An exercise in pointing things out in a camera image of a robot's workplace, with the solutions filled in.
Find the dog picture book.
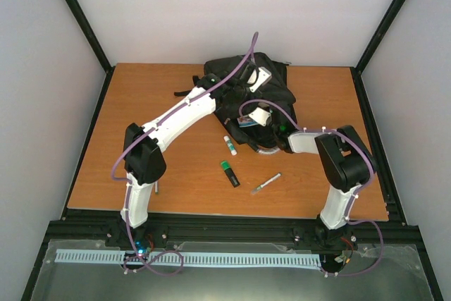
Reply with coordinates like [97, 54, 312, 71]
[237, 115, 257, 128]

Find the black student backpack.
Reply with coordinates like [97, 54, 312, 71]
[211, 52, 297, 152]

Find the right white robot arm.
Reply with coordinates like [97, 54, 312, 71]
[272, 124, 377, 247]

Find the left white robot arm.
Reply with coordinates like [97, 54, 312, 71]
[111, 63, 243, 228]

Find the white glue stick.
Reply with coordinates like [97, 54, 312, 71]
[223, 135, 237, 156]

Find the green highlighter marker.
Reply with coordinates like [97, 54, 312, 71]
[221, 161, 240, 188]

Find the silver craft knife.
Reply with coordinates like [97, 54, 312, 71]
[251, 173, 282, 195]

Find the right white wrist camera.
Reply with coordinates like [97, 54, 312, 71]
[248, 106, 271, 126]

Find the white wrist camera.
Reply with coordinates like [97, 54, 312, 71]
[247, 67, 272, 92]
[248, 106, 271, 126]

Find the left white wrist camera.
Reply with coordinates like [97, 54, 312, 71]
[247, 67, 272, 92]

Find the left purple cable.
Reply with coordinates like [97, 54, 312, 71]
[111, 31, 260, 276]

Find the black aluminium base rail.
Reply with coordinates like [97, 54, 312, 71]
[44, 209, 426, 254]

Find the light blue cable duct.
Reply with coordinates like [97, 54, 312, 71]
[54, 249, 321, 270]

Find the left black frame post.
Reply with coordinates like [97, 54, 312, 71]
[43, 0, 113, 69]

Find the black frame post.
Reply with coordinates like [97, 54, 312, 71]
[43, 0, 113, 69]
[354, 0, 429, 73]

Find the right black frame post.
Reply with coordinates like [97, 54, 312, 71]
[354, 0, 429, 73]

